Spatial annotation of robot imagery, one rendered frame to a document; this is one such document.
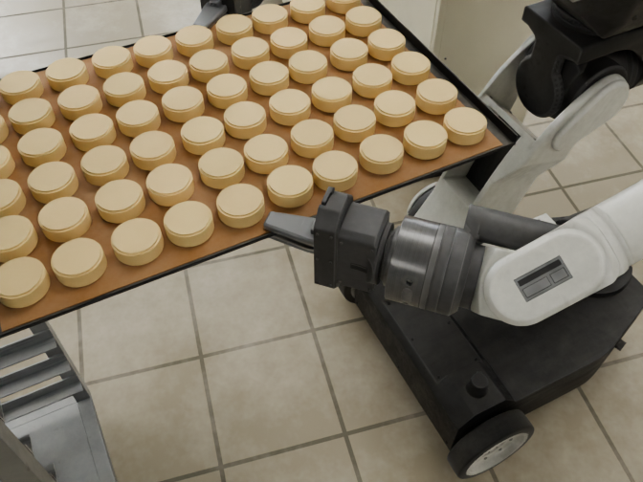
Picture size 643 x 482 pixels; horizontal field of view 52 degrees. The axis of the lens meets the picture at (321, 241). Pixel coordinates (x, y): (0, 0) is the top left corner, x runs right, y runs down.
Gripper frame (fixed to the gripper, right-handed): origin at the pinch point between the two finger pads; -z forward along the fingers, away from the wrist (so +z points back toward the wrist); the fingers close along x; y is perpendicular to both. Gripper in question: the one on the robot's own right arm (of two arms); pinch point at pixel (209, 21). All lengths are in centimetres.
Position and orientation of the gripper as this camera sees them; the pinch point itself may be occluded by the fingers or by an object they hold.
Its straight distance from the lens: 100.4
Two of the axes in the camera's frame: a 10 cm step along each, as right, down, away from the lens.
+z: 3.2, -7.3, 6.0
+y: 9.5, 2.5, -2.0
